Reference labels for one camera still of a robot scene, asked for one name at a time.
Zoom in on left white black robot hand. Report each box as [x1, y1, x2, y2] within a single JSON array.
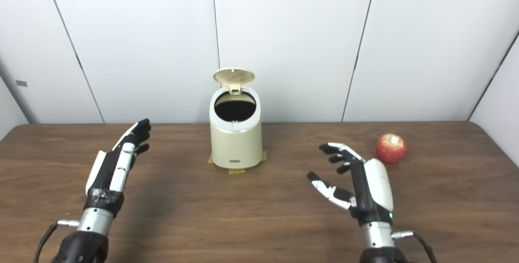
[[84, 118, 152, 218]]

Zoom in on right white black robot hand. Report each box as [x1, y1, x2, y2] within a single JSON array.
[[307, 143, 394, 227]]

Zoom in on red apple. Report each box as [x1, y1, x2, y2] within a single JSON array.
[[375, 134, 407, 164]]

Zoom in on cream-colored bin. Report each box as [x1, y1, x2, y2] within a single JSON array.
[[209, 68, 263, 170]]

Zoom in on cream round bin lid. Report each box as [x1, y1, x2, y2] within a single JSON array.
[[213, 68, 256, 94]]

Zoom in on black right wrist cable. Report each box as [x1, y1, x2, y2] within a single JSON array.
[[391, 231, 438, 263]]

